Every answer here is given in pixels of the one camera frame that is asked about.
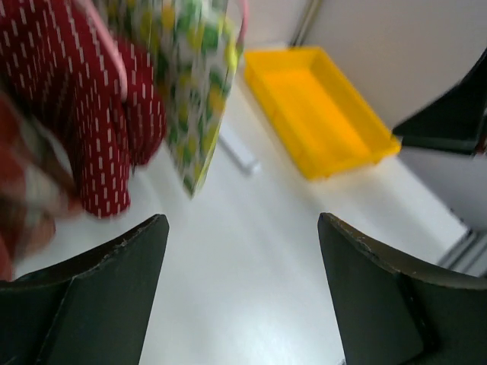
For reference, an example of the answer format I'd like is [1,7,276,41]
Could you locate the yellow plastic tray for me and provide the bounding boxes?
[244,46,401,180]

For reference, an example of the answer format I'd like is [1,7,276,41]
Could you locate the clothes rack metal white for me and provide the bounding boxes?
[218,122,260,176]

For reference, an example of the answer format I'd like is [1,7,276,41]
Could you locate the red plaid garment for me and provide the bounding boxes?
[1,91,83,281]

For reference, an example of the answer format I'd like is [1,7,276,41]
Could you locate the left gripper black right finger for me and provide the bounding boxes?
[317,213,486,364]

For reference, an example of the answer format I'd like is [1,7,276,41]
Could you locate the pink wire hanger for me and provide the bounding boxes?
[75,0,128,103]
[238,0,249,44]

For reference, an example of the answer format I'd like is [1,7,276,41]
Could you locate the red polka dot skirt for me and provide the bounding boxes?
[1,1,166,218]

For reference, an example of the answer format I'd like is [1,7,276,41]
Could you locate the lemon print cloth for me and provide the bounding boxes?
[96,1,244,195]

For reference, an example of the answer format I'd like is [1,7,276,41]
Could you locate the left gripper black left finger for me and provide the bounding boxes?
[1,214,169,364]

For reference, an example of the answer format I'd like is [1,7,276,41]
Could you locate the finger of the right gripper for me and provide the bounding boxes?
[393,52,486,155]

